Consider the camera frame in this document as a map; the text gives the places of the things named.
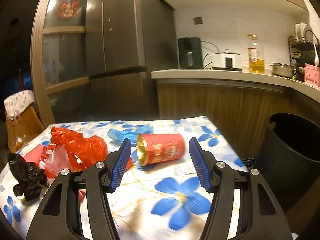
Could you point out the black plastic bag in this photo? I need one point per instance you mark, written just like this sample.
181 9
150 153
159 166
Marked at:
31 179

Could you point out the red cylindrical can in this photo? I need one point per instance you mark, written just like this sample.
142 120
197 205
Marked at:
159 148

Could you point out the white ladle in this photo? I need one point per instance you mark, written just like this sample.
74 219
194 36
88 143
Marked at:
316 59

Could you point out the red white printed bag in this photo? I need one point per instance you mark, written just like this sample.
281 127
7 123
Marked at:
52 159

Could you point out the black trash bin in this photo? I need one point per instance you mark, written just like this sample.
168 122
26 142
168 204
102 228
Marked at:
289 157

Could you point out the wooden chair with cover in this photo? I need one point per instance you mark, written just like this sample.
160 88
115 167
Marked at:
22 121

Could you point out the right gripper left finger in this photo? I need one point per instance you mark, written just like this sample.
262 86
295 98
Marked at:
58 215

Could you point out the black air fryer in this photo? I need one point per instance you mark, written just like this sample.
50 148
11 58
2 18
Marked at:
190 53

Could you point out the black dish rack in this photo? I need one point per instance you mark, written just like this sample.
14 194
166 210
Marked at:
303 46

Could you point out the red orange plastic bag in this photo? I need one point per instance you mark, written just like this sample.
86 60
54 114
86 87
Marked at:
82 152

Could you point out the pink utensil holder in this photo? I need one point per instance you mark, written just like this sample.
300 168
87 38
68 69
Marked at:
312 75

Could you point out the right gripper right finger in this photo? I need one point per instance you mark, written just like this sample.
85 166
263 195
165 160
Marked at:
260 214

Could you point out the wall socket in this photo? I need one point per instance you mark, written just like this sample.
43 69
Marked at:
198 20

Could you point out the dark grey refrigerator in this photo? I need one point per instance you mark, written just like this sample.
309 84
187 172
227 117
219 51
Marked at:
127 40

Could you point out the cooking oil bottle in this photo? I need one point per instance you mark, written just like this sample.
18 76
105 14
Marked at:
255 55

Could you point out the white rice cooker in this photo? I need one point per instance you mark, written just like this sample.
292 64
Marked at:
227 60

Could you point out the steel pot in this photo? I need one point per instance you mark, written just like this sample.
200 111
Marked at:
283 70

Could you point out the red round door decoration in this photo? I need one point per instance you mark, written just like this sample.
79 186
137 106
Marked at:
68 9

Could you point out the wooden base cabinet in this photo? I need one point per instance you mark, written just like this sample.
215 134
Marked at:
240 110

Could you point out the blue crumpled glove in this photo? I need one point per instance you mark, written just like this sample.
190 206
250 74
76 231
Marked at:
130 132

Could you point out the floral white blue tablecloth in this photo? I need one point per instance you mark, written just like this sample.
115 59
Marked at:
165 200

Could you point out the wooden glass door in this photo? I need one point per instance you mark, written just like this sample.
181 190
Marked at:
58 65

